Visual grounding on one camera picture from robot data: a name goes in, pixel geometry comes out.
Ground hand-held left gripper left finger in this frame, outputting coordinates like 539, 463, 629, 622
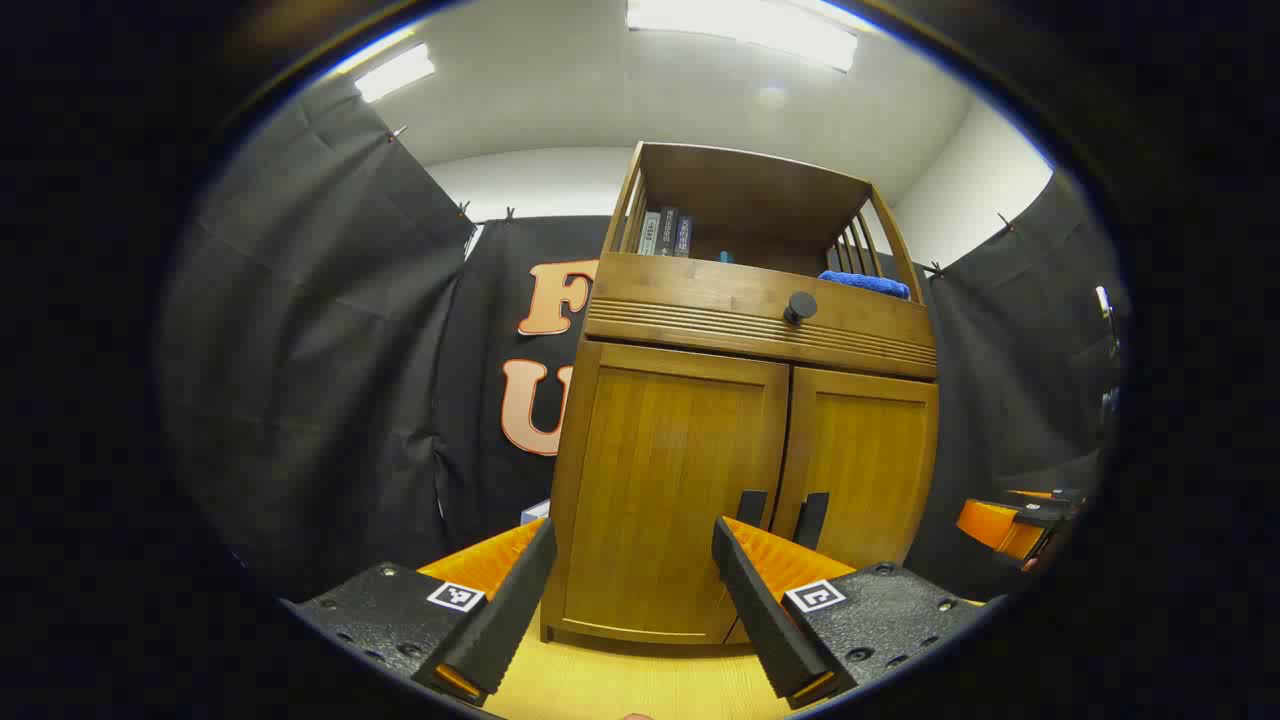
283, 517, 558, 709

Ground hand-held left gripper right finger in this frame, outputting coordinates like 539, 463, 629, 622
711, 516, 991, 711

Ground wooden shoe cabinet door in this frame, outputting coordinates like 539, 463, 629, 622
770, 366, 941, 571
558, 340, 791, 646

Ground wooden double-door shoe cabinet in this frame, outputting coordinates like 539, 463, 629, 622
540, 141, 941, 649

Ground blue towel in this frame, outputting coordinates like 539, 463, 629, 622
818, 270, 912, 301

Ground wooden drawer with black knob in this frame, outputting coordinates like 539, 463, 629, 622
583, 252, 939, 381

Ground black backdrop cloth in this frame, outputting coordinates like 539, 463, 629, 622
160, 75, 1131, 601

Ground small ceiling light panel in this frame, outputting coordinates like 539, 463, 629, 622
352, 42, 437, 104

